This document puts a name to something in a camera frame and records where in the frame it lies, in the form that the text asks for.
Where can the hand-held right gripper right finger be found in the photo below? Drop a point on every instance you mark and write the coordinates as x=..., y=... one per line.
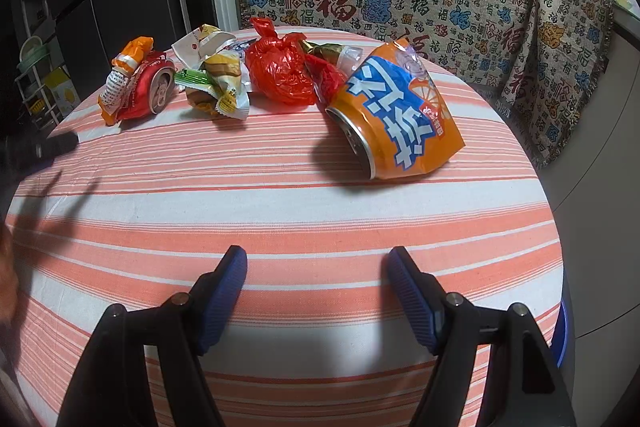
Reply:
x=412, y=302

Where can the white paper wrapper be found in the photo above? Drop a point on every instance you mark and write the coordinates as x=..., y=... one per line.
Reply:
x=197, y=44

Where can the white storage rack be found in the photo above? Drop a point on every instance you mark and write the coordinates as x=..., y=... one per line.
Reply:
x=30, y=92

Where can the burger print wrapper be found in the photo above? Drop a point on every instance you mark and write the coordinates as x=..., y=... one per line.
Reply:
x=220, y=82

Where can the crushed orange drink can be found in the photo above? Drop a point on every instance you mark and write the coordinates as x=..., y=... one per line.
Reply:
x=400, y=122

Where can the green basket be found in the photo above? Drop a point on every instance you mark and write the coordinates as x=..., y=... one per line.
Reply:
x=32, y=54

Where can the small printed blanket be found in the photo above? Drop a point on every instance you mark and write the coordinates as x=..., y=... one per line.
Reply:
x=560, y=67

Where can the clear plastic box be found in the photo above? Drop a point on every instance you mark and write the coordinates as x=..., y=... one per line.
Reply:
x=236, y=49

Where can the blue stool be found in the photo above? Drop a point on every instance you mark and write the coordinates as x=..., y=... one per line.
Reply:
x=562, y=332

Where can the red plastic bag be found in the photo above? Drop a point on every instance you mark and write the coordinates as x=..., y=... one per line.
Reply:
x=280, y=69

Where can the yellow box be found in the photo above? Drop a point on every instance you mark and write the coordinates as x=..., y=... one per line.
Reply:
x=62, y=94

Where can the gold wrapper with clear plastic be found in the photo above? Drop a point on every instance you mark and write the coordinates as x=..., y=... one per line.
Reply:
x=330, y=52

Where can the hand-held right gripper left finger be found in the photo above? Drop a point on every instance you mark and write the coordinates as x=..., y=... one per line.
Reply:
x=222, y=302

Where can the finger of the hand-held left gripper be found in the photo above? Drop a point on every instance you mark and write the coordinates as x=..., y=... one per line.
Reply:
x=45, y=148

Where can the crushed red drink can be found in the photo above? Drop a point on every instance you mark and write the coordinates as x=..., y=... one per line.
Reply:
x=147, y=89

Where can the green snack wrapper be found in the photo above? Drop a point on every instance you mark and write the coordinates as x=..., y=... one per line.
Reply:
x=192, y=78

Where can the orange snack wrapper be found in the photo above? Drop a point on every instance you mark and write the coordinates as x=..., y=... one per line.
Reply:
x=120, y=82

